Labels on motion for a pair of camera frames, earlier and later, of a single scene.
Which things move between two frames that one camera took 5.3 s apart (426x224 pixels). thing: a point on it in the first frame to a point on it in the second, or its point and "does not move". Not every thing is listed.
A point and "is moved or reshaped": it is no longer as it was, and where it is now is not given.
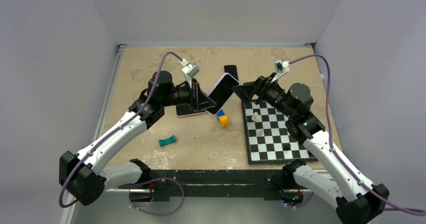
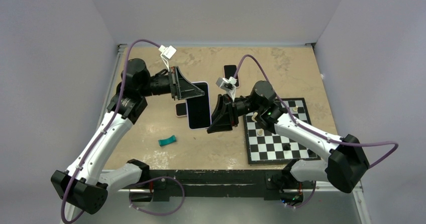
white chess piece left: x=254 y=117 does not move
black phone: x=221 y=92 is moved or reshaped
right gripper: x=259 y=87 to x=225 y=116
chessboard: x=269 y=139 does not move
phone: x=231 y=69 does not move
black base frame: x=268 y=184 does not move
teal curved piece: x=162 y=142 does not move
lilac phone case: x=222 y=92 is moved or reshaped
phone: x=185 y=110 does not move
